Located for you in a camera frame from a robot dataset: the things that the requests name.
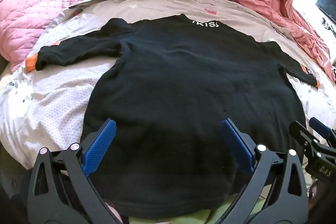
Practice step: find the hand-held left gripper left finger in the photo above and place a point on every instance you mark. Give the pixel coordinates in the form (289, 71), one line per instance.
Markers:
(101, 140)

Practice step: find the black flat television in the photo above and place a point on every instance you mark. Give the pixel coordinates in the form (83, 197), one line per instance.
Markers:
(326, 3)

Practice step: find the lilac printed bed blanket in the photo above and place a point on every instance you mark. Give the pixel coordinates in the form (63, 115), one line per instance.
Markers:
(52, 108)

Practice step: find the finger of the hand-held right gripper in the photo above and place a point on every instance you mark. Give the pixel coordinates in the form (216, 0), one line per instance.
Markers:
(302, 134)
(319, 126)

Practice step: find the pink quilted blanket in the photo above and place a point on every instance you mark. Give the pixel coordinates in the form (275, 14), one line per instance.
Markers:
(26, 16)

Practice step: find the black sweater with orange cuffs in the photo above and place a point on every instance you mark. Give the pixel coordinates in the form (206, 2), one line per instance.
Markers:
(183, 82)

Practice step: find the green fleece garment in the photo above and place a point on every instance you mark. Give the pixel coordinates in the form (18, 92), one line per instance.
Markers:
(183, 219)

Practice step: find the person's right hand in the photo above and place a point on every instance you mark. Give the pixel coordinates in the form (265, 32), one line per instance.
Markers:
(315, 195)

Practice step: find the person's left hand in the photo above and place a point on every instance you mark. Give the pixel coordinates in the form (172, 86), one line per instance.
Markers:
(115, 216)

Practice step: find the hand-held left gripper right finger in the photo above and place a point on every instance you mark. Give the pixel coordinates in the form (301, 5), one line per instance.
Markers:
(236, 140)

